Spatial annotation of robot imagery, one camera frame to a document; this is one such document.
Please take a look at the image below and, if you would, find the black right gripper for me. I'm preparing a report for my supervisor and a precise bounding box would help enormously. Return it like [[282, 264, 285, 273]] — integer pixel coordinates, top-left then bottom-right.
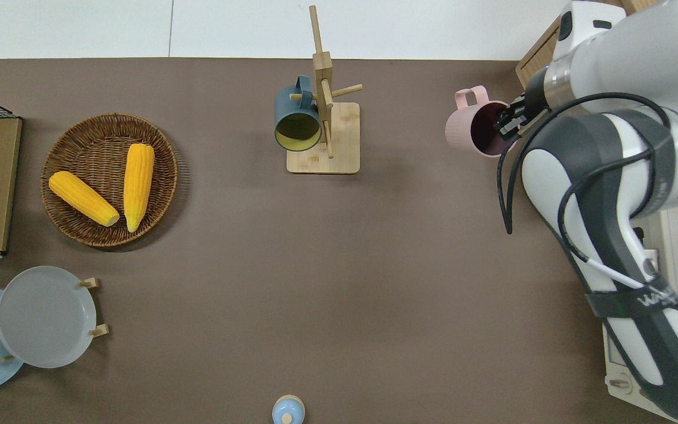
[[495, 77, 550, 142]]

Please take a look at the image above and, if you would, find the pink mug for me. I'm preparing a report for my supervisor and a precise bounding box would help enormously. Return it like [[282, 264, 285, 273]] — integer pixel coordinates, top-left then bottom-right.
[[445, 85, 519, 158]]

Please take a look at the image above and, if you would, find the wooden drawer cabinet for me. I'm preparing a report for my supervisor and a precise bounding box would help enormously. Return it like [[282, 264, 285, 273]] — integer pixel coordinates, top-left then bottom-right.
[[516, 0, 663, 89]]

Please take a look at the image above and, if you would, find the wooden mug tree stand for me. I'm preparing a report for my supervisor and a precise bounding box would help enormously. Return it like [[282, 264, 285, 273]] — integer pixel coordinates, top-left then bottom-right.
[[287, 5, 364, 175]]

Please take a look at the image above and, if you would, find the dark teal mug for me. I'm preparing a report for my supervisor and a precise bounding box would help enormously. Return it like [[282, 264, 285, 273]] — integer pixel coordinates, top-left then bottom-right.
[[274, 75, 323, 152]]

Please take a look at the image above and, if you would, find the yellow corn cob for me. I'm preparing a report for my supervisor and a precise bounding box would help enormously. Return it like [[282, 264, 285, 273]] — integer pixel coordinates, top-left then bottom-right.
[[123, 143, 155, 233], [48, 171, 121, 227]]

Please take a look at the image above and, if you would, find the round brown wicker basket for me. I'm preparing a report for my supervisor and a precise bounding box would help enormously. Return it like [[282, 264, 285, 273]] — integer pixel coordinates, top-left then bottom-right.
[[41, 113, 179, 249]]

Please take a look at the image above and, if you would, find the wooden peg plate rack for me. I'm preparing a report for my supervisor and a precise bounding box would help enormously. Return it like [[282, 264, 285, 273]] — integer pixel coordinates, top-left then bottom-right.
[[0, 277, 110, 363]]

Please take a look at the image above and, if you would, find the grey plate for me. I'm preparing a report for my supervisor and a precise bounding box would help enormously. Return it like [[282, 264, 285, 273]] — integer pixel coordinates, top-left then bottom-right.
[[0, 266, 97, 369]]

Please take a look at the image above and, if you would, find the black velcro strap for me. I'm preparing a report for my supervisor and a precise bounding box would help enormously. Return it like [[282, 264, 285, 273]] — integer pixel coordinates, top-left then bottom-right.
[[585, 281, 678, 320]]

